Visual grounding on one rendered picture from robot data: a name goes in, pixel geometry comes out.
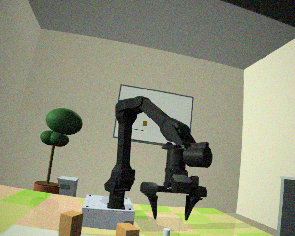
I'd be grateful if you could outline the orange cube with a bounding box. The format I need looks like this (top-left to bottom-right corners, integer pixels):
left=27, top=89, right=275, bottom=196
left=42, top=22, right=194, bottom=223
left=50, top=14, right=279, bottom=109
left=116, top=223, right=140, bottom=236
left=58, top=210, right=83, bottom=236

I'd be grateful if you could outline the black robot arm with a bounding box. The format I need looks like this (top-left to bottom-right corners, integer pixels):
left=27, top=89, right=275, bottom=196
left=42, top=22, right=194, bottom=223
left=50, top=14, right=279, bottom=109
left=104, top=96, right=212, bottom=210

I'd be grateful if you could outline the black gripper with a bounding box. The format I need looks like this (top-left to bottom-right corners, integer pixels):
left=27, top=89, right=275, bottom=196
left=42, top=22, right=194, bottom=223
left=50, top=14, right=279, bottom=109
left=140, top=165, right=207, bottom=221

